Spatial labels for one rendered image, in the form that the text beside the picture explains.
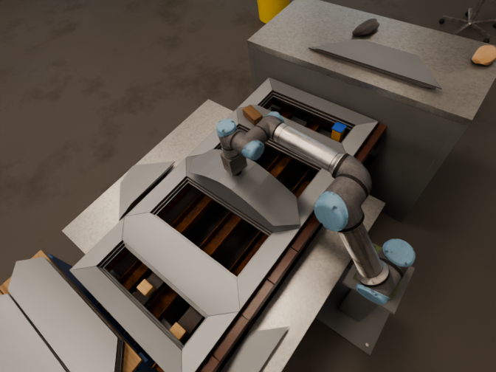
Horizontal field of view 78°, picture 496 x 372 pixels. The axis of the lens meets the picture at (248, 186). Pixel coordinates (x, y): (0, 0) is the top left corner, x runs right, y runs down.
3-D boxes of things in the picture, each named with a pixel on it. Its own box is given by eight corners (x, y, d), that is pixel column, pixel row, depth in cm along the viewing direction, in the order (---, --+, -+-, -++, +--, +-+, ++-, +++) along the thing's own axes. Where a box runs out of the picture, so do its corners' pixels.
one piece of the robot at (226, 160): (230, 133, 129) (236, 156, 143) (213, 145, 127) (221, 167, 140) (245, 145, 125) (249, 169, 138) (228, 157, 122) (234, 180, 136)
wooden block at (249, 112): (243, 115, 183) (242, 108, 178) (251, 110, 184) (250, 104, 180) (255, 126, 177) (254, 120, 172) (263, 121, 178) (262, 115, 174)
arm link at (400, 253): (411, 260, 127) (424, 247, 116) (395, 285, 122) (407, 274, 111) (384, 243, 132) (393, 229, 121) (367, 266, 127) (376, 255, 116)
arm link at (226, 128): (226, 136, 111) (210, 125, 114) (232, 155, 120) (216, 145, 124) (241, 122, 114) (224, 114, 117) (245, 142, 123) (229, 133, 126)
